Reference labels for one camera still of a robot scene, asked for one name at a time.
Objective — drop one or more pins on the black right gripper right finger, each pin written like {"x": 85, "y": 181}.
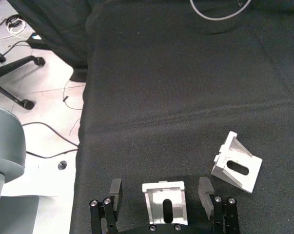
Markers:
{"x": 220, "y": 214}

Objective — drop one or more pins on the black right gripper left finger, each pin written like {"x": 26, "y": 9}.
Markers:
{"x": 108, "y": 214}

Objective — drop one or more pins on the round metal floor bolt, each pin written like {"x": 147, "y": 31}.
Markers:
{"x": 62, "y": 165}

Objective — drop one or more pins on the black table cloth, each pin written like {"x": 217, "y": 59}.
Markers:
{"x": 176, "y": 92}

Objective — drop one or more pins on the black table foot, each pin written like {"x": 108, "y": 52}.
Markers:
{"x": 79, "y": 75}

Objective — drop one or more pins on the black office chair base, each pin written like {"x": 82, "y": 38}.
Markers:
{"x": 7, "y": 67}

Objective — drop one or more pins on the black floor box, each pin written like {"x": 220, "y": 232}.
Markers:
{"x": 37, "y": 41}

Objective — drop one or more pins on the white slotted corner bracket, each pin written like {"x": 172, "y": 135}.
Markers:
{"x": 237, "y": 163}
{"x": 161, "y": 195}

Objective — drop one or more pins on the grey round robot pedestal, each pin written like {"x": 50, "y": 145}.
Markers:
{"x": 5, "y": 146}

